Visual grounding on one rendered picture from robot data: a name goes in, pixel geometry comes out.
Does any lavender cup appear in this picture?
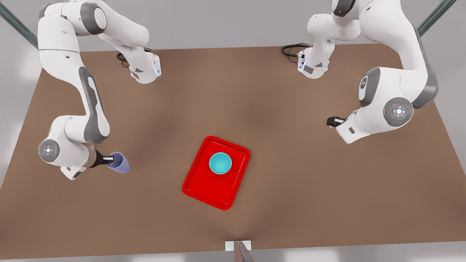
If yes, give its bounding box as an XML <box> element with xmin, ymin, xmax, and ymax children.
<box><xmin>107</xmin><ymin>152</ymin><xmax>130</xmax><ymax>174</ymax></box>

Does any teal bowl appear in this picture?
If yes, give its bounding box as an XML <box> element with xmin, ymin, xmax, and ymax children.
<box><xmin>209</xmin><ymin>152</ymin><xmax>232</xmax><ymax>175</ymax></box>

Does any red tray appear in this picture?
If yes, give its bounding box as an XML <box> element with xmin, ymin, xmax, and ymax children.
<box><xmin>182</xmin><ymin>136</ymin><xmax>251</xmax><ymax>211</ymax></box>

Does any black cable loop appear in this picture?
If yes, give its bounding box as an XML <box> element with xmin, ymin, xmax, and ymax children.
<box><xmin>116</xmin><ymin>48</ymin><xmax>152</xmax><ymax>68</ymax></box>
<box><xmin>281</xmin><ymin>43</ymin><xmax>311</xmax><ymax>64</ymax></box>

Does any silver frame post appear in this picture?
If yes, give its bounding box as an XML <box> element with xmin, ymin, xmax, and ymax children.
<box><xmin>417</xmin><ymin>0</ymin><xmax>458</xmax><ymax>37</ymax></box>
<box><xmin>225</xmin><ymin>241</ymin><xmax>255</xmax><ymax>262</ymax></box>
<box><xmin>0</xmin><ymin>6</ymin><xmax>39</xmax><ymax>49</ymax></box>

